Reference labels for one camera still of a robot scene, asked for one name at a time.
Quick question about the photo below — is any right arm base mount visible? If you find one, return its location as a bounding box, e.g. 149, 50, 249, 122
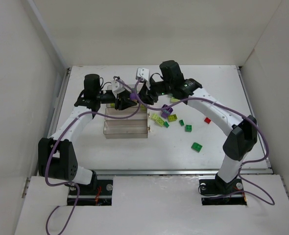
198, 178, 247, 206

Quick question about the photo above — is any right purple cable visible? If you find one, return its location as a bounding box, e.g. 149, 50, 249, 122
115, 75, 275, 206

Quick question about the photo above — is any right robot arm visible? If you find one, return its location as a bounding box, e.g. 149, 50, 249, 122
136, 60, 258, 195

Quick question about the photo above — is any green lego 2x2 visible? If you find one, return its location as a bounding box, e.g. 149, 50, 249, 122
185, 125, 192, 132

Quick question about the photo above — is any pale lime lego 2x2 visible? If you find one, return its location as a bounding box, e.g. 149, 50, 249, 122
150, 113, 159, 120

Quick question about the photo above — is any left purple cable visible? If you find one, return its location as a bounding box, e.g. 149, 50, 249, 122
44, 75, 150, 235

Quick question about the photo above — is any purple cable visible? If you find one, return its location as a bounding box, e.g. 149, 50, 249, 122
44, 75, 150, 235
115, 75, 275, 206

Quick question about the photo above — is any green lego lower right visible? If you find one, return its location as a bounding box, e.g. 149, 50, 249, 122
191, 142, 203, 152

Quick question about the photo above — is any pale green curved lego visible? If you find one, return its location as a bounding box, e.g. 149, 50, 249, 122
170, 97, 179, 103

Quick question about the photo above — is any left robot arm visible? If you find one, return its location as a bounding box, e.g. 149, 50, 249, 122
38, 74, 129, 189

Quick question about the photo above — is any red lego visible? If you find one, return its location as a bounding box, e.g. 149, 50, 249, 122
204, 117, 211, 124

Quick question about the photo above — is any small green lego sloped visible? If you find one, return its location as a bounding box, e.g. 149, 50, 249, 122
179, 120, 185, 126

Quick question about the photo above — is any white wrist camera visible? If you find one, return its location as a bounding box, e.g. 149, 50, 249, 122
136, 68, 150, 89
111, 80, 125, 94

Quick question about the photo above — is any purple arch lego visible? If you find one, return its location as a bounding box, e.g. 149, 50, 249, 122
161, 104, 173, 118

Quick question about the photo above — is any aluminium rail front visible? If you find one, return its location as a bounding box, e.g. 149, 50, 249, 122
95, 168, 273, 176

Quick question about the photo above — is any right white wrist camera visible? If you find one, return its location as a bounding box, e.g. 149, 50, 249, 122
136, 68, 150, 89

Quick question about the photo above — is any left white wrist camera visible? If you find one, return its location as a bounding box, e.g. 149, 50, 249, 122
111, 80, 125, 94

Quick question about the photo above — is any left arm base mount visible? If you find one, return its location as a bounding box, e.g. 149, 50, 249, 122
76, 177, 113, 206

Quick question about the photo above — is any small dark green lego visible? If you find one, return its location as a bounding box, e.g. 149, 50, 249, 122
164, 121, 169, 128

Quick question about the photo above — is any lime lego 2x2 centre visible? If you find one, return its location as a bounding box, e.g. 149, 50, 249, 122
168, 114, 177, 122

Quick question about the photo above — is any lime lego long brick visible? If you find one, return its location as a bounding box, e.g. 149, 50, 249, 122
155, 117, 165, 127

